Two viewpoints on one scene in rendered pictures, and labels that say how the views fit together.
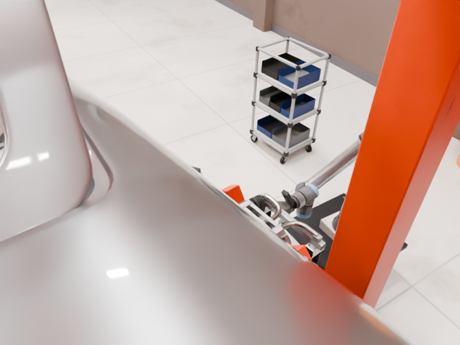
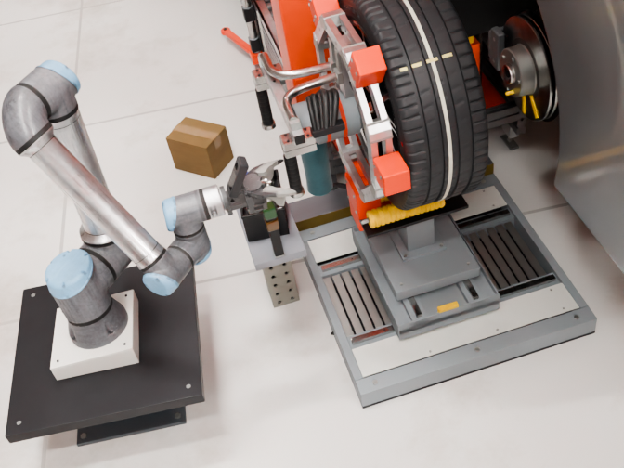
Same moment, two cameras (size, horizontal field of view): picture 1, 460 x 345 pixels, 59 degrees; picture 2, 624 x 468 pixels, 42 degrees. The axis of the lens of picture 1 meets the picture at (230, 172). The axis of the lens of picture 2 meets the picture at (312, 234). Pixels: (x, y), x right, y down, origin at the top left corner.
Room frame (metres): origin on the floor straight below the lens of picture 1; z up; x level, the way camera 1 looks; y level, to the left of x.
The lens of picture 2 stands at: (2.98, 0.74, 2.32)
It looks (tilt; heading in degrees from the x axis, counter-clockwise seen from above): 45 degrees down; 212
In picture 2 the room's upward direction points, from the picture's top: 11 degrees counter-clockwise
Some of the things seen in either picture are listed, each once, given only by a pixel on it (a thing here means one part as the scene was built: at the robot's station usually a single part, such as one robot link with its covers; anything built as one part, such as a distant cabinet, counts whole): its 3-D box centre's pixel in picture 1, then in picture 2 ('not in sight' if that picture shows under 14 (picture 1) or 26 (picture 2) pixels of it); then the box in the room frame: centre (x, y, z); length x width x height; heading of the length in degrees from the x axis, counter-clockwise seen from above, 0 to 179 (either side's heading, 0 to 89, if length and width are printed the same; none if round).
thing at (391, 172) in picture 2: not in sight; (391, 174); (1.45, 0.07, 0.85); 0.09 x 0.08 x 0.07; 40
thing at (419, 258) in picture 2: not in sight; (415, 220); (1.11, -0.01, 0.32); 0.40 x 0.30 x 0.28; 40
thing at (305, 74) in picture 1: (285, 103); not in sight; (3.28, -0.50, 0.50); 0.54 x 0.42 x 1.00; 40
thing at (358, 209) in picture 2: not in sight; (375, 197); (1.19, -0.11, 0.48); 0.16 x 0.12 x 0.17; 130
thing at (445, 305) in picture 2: not in sight; (422, 266); (1.14, 0.02, 0.13); 0.50 x 0.36 x 0.10; 40
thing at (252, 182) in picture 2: (285, 207); (243, 194); (1.60, -0.32, 0.80); 0.12 x 0.08 x 0.09; 130
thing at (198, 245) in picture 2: (304, 206); (190, 242); (1.72, -0.45, 0.69); 0.12 x 0.09 x 0.12; 178
